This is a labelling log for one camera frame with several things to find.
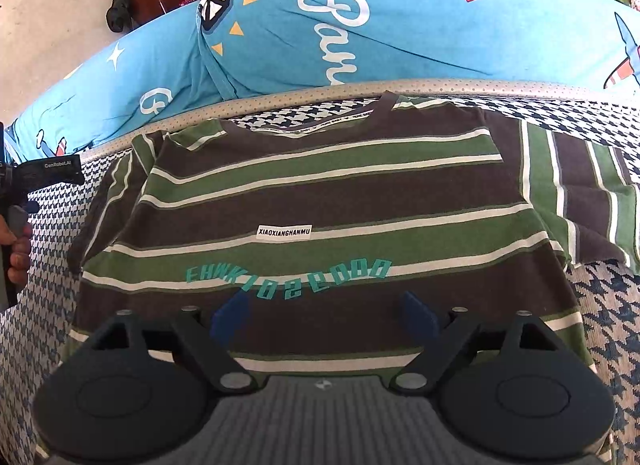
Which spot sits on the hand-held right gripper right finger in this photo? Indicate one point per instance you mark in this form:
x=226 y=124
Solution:
x=419 y=315

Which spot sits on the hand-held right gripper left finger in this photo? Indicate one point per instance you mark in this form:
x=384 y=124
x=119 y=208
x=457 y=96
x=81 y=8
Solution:
x=231 y=317

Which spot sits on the green brown striped t-shirt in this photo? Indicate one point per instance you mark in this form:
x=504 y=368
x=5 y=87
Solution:
x=325 y=195

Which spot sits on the person's left hand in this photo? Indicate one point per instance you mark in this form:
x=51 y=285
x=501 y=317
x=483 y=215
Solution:
x=22 y=255

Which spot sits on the houndstooth sofa mat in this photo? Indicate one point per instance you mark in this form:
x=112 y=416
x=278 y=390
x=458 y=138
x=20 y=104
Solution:
x=40 y=345

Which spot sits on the brown wooden chair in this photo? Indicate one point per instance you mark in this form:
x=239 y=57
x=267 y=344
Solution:
x=155 y=0

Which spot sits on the blue printed sofa cover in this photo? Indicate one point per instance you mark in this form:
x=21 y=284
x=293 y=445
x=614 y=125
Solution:
x=400 y=45

